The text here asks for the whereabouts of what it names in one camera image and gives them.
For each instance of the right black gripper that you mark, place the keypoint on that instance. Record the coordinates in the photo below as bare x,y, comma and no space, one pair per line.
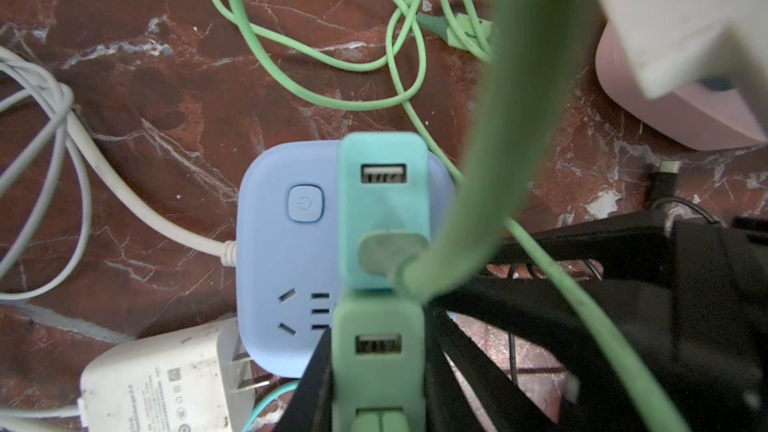
690,298

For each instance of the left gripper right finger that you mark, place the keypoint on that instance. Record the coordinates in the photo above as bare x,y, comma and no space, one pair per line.
450,350

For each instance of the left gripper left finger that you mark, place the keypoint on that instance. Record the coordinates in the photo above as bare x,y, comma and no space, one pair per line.
310,408

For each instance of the green charger plug front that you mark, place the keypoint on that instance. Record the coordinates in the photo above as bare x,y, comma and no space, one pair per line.
378,364

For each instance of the white charger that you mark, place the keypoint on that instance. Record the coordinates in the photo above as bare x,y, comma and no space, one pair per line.
195,379

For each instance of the blue power strip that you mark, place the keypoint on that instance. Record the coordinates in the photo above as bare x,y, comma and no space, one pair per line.
287,277

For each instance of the pink power strip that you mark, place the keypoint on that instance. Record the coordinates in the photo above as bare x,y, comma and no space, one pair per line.
697,116

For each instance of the teal green charger plug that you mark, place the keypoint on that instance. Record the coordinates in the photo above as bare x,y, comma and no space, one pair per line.
383,185

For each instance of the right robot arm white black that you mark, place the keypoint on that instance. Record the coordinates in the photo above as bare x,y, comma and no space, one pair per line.
668,43

